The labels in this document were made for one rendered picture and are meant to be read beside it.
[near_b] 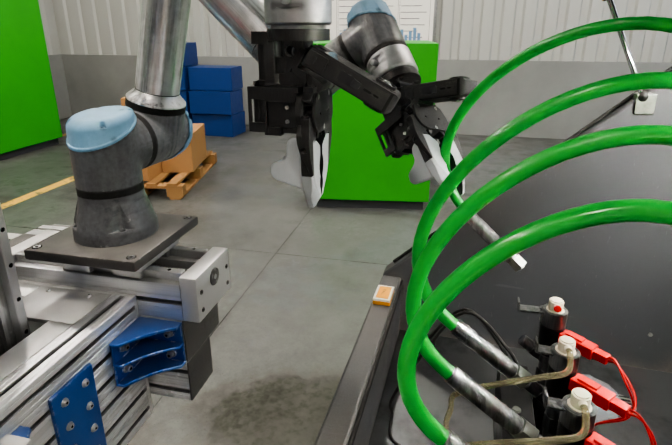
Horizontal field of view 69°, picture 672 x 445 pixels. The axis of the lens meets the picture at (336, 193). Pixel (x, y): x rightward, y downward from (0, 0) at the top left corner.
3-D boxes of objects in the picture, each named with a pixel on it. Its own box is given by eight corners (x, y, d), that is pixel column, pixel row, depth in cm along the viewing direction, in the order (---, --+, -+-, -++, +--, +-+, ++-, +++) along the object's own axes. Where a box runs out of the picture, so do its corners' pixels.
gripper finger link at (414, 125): (438, 167, 71) (420, 119, 75) (447, 160, 70) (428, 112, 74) (416, 162, 68) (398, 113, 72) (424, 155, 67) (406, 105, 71)
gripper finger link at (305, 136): (308, 168, 61) (307, 98, 58) (321, 169, 60) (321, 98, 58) (295, 179, 57) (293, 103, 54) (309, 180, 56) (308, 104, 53)
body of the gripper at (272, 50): (274, 126, 64) (270, 28, 60) (337, 129, 62) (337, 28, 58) (248, 137, 57) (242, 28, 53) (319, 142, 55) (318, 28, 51)
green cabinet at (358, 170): (420, 180, 479) (428, 40, 437) (428, 211, 397) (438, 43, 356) (322, 177, 486) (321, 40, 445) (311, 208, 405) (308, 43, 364)
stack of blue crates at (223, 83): (148, 134, 686) (137, 42, 647) (167, 127, 730) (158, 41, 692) (232, 138, 659) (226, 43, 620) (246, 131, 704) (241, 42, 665)
